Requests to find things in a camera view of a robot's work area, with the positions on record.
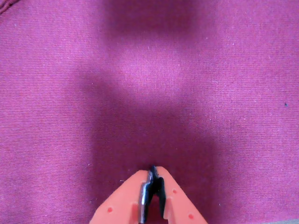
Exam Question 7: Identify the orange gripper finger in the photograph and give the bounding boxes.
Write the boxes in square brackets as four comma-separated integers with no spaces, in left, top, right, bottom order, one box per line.
[89,169,153,224]
[149,165,209,224]

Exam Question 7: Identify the dark red cloth trousers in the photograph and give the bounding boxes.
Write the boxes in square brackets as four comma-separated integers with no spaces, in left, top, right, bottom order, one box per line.
[0,0,299,224]

